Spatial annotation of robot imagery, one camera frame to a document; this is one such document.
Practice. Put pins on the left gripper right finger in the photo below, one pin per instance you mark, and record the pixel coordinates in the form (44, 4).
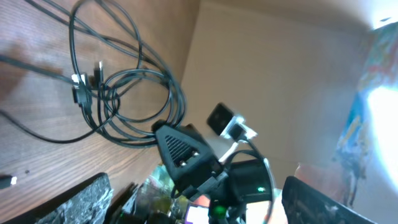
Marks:
(305, 205)

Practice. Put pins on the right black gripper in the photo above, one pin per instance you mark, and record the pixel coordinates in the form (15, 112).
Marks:
(193, 166)

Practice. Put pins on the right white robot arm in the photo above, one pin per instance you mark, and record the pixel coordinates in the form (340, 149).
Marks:
(252, 178)

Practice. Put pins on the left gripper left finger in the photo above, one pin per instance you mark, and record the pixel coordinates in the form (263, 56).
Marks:
(86, 202)

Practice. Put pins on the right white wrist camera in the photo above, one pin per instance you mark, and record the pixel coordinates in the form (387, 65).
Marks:
(228, 129)

